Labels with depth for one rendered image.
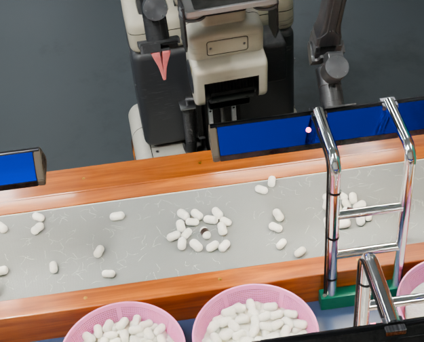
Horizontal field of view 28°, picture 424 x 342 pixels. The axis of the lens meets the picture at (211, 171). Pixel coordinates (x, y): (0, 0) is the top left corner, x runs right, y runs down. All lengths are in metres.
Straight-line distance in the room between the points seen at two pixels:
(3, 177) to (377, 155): 0.96
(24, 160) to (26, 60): 2.35
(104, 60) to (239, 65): 1.60
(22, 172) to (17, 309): 0.33
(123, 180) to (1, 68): 2.00
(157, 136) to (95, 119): 0.73
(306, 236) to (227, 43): 0.70
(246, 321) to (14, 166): 0.59
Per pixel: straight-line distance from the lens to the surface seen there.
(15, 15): 4.48
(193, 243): 2.00
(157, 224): 2.09
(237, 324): 1.86
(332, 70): 2.04
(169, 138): 2.97
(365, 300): 1.59
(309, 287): 1.95
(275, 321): 1.87
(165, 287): 1.92
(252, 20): 2.49
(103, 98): 3.77
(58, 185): 2.21
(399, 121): 1.75
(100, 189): 2.17
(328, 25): 2.06
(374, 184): 2.17
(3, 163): 1.79
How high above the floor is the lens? 2.22
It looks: 42 degrees down
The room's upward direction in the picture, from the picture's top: 5 degrees counter-clockwise
